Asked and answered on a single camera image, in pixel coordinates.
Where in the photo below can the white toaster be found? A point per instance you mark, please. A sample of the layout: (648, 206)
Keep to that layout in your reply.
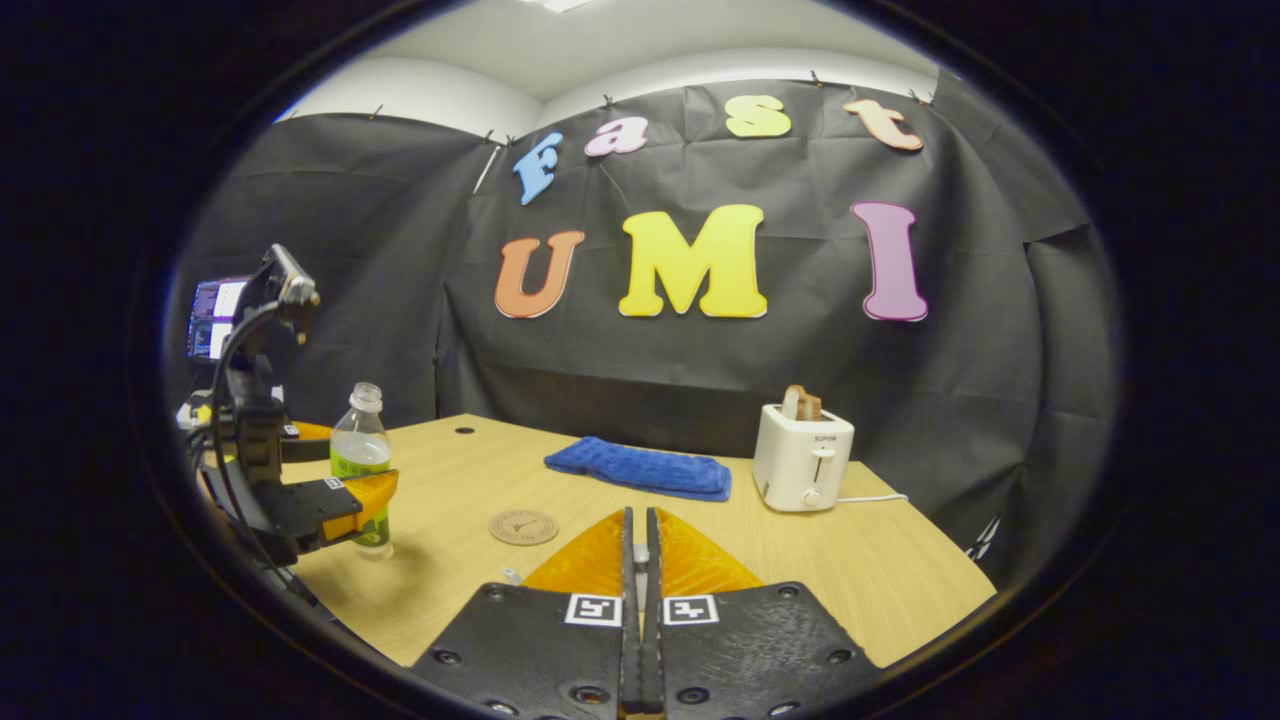
(795, 460)

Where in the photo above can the bread slice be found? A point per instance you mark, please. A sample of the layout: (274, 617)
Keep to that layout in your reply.
(800, 403)

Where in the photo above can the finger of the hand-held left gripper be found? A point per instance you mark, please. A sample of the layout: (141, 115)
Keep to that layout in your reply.
(305, 445)
(315, 505)

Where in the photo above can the blue towel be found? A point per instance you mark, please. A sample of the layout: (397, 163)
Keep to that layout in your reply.
(640, 468)

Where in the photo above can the round wooden coaster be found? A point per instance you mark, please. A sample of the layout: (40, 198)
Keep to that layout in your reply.
(524, 527)

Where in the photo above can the green label water bottle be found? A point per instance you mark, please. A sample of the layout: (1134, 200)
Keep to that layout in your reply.
(360, 450)

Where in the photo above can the white teacup lid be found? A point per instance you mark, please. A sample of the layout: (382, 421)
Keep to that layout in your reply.
(641, 556)

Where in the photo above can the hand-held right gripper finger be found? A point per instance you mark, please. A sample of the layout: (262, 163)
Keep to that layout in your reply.
(629, 640)
(652, 650)

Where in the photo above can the computer monitor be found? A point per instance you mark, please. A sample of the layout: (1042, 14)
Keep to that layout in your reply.
(210, 320)

